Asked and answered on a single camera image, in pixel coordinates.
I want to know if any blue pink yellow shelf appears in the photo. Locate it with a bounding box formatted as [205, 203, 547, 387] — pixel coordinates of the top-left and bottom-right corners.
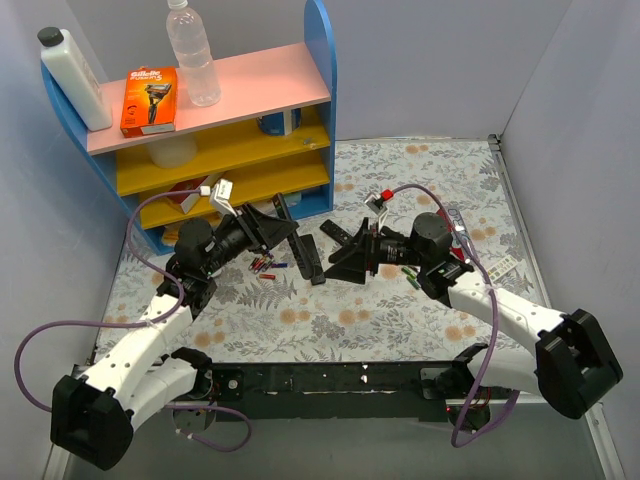
[40, 0, 338, 256]

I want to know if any pile of small batteries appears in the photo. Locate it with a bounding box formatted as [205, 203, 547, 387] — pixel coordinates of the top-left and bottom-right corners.
[249, 256, 288, 273]

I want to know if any red toothpaste box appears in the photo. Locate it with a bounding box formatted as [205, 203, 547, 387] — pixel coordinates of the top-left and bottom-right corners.
[437, 207, 476, 264]

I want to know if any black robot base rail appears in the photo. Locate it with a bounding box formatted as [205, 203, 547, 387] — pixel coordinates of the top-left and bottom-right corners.
[170, 347, 474, 422]

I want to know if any white bottle black cap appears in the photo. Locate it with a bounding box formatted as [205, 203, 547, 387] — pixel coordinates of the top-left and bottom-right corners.
[37, 26, 113, 131]

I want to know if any slim black remote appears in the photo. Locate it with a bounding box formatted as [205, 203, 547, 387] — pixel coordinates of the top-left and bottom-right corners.
[319, 219, 352, 246]

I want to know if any small white remote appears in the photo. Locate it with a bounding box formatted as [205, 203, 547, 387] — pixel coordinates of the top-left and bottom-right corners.
[487, 255, 518, 282]

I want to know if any yellow box bottom shelf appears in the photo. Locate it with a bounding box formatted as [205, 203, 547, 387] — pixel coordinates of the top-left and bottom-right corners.
[160, 223, 182, 247]

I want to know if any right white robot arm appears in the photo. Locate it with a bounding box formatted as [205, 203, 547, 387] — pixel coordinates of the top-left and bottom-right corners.
[325, 213, 623, 419]

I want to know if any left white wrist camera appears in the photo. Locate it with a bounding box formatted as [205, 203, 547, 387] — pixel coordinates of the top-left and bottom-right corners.
[199, 179, 237, 216]

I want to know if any green battery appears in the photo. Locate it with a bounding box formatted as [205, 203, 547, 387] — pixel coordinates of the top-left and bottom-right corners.
[401, 267, 417, 278]
[407, 277, 421, 289]

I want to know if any blue white can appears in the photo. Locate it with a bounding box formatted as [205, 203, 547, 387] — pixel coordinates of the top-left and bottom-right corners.
[257, 108, 301, 137]

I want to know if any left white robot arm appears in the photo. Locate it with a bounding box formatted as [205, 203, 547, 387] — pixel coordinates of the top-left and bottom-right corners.
[51, 194, 298, 470]

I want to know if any white jar on shelf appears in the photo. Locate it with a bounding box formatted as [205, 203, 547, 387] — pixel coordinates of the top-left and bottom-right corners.
[146, 135, 198, 169]

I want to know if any orange razor box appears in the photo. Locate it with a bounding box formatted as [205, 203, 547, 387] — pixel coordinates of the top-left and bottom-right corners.
[120, 67, 178, 138]

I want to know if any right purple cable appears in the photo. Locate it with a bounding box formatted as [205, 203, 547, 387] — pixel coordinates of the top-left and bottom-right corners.
[392, 183, 521, 449]

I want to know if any clear plastic water bottle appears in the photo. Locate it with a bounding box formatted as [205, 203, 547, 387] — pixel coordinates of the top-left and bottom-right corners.
[166, 0, 221, 107]

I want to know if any red white carton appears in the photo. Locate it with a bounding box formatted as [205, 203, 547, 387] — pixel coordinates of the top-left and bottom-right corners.
[167, 173, 222, 214]

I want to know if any large black remote control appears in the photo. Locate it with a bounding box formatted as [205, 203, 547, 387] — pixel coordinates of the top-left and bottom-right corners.
[287, 233, 326, 286]

